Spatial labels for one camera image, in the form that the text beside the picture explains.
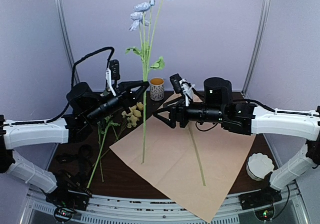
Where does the peach wrapping paper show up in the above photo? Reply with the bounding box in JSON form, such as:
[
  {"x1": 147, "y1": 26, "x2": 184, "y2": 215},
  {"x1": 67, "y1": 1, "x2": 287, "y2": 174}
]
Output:
[{"x1": 111, "y1": 117, "x2": 254, "y2": 222}]

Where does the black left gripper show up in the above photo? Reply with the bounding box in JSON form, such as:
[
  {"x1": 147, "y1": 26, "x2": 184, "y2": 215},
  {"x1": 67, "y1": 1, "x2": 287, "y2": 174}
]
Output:
[{"x1": 84, "y1": 79, "x2": 148, "y2": 124}]

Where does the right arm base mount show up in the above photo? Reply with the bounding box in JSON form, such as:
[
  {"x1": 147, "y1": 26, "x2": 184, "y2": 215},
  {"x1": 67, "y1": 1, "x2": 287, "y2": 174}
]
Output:
[{"x1": 239, "y1": 187, "x2": 282, "y2": 222}]

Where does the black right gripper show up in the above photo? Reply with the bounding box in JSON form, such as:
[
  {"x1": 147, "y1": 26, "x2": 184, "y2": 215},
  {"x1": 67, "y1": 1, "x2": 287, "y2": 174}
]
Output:
[{"x1": 152, "y1": 95, "x2": 225, "y2": 129}]

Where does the patterned cup yellow inside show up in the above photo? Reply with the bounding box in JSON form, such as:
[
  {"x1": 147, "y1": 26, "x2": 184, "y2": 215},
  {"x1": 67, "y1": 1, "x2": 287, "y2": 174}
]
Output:
[{"x1": 149, "y1": 78, "x2": 165, "y2": 101}]

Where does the right aluminium frame post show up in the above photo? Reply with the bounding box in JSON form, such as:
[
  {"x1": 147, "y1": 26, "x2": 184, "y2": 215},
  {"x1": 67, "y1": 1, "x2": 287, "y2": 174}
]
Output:
[{"x1": 241, "y1": 0, "x2": 271, "y2": 96}]

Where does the white scalloped bowl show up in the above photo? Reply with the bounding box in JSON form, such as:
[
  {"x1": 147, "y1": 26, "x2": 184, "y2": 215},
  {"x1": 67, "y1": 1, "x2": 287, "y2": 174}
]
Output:
[{"x1": 246, "y1": 153, "x2": 275, "y2": 181}]

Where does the aluminium front rail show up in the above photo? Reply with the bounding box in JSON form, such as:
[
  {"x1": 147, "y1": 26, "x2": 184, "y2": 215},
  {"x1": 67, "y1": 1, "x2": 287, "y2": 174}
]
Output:
[{"x1": 18, "y1": 182, "x2": 310, "y2": 223}]

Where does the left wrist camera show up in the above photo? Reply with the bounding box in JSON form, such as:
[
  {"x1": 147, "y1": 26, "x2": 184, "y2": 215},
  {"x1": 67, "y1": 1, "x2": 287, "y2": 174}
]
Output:
[{"x1": 105, "y1": 60, "x2": 121, "y2": 96}]

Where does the pink fake flower stem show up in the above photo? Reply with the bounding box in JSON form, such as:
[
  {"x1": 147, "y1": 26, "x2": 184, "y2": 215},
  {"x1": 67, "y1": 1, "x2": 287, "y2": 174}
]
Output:
[{"x1": 174, "y1": 121, "x2": 207, "y2": 188}]

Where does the black printed ribbon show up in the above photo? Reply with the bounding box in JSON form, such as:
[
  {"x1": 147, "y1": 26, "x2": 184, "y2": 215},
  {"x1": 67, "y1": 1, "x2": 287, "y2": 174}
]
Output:
[{"x1": 55, "y1": 144, "x2": 93, "y2": 197}]

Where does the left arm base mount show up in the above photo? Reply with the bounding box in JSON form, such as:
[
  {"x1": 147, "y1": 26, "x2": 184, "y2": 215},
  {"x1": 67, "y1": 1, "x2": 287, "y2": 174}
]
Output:
[{"x1": 41, "y1": 180, "x2": 93, "y2": 223}]

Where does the blue fake flower stem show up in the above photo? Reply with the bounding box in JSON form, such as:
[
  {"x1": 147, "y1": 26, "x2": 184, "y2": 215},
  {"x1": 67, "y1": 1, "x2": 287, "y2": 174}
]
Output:
[{"x1": 124, "y1": 0, "x2": 176, "y2": 164}]

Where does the yellow fake flower stem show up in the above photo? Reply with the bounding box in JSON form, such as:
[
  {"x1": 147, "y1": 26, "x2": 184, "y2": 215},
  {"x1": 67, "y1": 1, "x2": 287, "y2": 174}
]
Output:
[{"x1": 87, "y1": 115, "x2": 119, "y2": 188}]

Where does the cream fake flower bunch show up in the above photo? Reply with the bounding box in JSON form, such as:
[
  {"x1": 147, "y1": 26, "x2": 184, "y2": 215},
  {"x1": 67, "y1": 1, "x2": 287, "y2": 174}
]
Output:
[{"x1": 113, "y1": 102, "x2": 144, "y2": 142}]

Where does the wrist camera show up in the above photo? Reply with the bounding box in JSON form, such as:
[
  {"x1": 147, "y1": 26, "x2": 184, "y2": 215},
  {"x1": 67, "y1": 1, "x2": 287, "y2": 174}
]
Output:
[
  {"x1": 105, "y1": 60, "x2": 121, "y2": 96},
  {"x1": 169, "y1": 74, "x2": 194, "y2": 107}
]

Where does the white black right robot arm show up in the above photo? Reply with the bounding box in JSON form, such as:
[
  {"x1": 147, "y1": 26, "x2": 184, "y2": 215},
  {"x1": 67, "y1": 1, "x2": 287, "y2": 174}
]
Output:
[{"x1": 153, "y1": 74, "x2": 320, "y2": 205}]

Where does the left aluminium frame post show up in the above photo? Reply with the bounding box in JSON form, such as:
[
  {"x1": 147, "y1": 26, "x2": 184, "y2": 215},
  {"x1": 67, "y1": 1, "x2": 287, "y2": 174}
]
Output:
[{"x1": 54, "y1": 0, "x2": 74, "y2": 69}]

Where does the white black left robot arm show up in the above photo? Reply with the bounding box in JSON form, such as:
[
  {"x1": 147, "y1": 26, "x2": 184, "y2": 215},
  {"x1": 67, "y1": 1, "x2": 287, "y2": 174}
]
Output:
[{"x1": 0, "y1": 47, "x2": 149, "y2": 206}]

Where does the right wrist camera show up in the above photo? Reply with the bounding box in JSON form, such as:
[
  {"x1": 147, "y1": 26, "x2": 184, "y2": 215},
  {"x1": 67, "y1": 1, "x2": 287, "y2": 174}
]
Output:
[{"x1": 169, "y1": 74, "x2": 194, "y2": 107}]

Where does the aluminium frame post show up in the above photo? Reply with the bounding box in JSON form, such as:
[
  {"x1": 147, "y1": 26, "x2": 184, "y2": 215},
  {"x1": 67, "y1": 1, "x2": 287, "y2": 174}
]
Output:
[
  {"x1": 54, "y1": 0, "x2": 74, "y2": 69},
  {"x1": 241, "y1": 0, "x2": 271, "y2": 96}
]

